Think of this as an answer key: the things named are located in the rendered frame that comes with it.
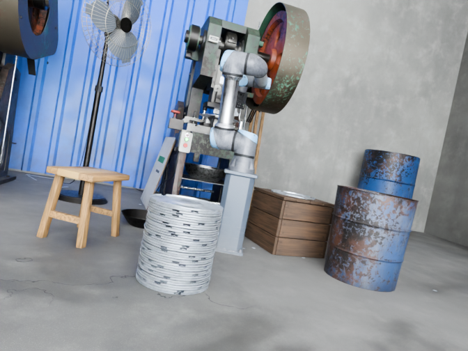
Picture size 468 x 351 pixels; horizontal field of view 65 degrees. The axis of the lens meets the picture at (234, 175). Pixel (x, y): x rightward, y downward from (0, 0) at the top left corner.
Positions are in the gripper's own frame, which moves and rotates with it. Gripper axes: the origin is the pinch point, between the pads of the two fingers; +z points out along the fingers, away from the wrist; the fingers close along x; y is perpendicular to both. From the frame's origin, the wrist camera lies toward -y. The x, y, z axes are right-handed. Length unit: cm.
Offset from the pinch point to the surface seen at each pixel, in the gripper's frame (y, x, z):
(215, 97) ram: -8.4, 19.9, -5.1
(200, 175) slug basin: -9.3, -6.0, 47.3
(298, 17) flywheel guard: 33, 25, -73
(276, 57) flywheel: 33, 37, -42
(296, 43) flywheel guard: 32, 10, -58
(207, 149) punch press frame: -10.2, -8.0, 24.1
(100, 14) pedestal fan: -95, 45, -35
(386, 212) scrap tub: 57, -112, -9
